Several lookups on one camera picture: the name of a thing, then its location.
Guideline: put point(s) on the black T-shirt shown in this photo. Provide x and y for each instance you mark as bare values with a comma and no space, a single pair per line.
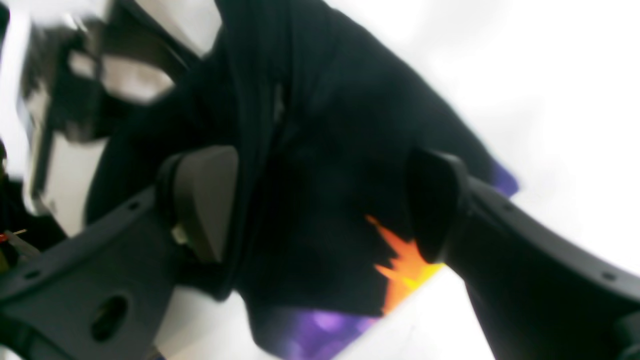
323,117

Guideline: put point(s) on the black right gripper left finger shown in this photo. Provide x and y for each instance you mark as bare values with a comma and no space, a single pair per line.
103,294

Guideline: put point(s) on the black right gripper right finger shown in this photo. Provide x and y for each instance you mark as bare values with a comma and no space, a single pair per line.
536,295

